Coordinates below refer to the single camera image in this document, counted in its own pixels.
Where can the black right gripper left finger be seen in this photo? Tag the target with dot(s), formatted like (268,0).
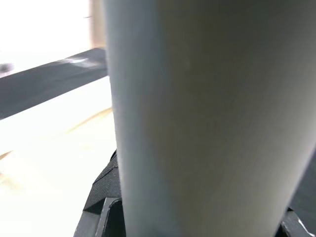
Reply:
(106,197)

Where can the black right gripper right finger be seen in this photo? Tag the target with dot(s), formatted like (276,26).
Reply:
(298,227)

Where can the white plastic table leg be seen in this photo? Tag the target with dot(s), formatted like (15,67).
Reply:
(197,123)

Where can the white plastic table top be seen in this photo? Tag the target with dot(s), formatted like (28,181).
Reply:
(49,172)

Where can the black tablecloth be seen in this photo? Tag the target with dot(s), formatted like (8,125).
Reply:
(49,86)

